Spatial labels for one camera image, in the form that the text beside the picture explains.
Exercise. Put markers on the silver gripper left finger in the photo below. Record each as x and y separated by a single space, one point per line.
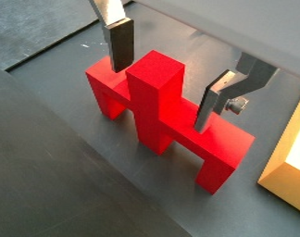
119 30

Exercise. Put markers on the red cross-shaped block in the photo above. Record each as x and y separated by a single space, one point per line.
148 89

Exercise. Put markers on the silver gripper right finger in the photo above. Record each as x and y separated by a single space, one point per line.
226 91

